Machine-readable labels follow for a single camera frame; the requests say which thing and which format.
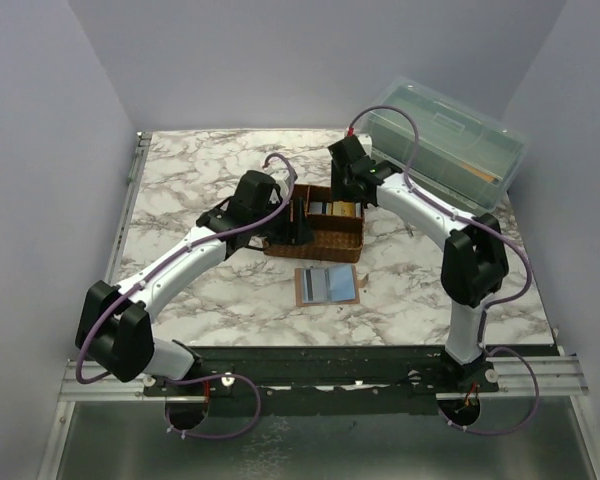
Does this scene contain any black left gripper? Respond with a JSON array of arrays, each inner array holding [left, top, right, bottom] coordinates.
[[251, 197, 315, 247]]

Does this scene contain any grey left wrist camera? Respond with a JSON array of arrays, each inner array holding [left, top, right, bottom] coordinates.
[[278, 171, 297, 196]]

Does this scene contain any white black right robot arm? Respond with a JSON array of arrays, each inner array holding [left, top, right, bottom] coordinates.
[[328, 135, 509, 392]]

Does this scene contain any grey card in basket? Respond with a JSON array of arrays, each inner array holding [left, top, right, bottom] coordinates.
[[308, 202, 332, 215]]

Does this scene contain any clear lidded green toolbox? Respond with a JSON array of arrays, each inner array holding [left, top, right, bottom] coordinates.
[[358, 78, 527, 215]]

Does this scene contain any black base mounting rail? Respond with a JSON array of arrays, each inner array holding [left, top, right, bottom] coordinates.
[[129, 346, 498, 423]]

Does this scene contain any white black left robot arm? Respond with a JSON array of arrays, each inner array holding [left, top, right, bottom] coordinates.
[[75, 170, 297, 395]]

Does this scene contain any aluminium extrusion frame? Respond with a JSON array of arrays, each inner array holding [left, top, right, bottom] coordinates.
[[35, 130, 600, 480]]

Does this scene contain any gold VIP card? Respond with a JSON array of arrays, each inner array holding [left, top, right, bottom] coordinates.
[[331, 201, 357, 218]]

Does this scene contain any brown woven divided basket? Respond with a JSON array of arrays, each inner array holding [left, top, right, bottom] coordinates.
[[263, 184, 365, 264]]

